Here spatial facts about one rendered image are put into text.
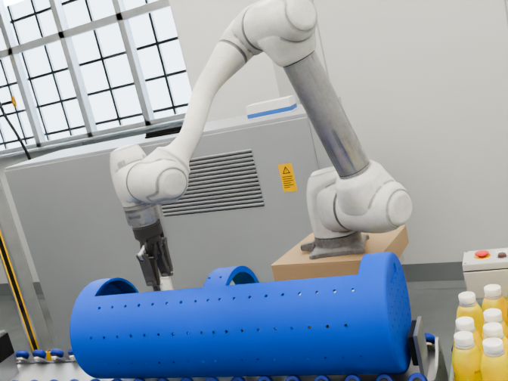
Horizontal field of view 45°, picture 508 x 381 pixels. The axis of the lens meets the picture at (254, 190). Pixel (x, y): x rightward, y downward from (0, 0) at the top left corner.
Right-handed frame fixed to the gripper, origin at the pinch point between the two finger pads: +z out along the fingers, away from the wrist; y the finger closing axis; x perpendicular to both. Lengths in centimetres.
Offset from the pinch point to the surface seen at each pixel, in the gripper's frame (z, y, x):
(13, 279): 2, -30, -83
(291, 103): -30, -168, -7
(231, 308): 0.8, 11.5, 25.1
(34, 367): 26, -8, -63
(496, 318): 12, 3, 84
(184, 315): 1.7, 12.1, 12.0
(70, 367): 26, -8, -47
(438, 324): 119, -208, 40
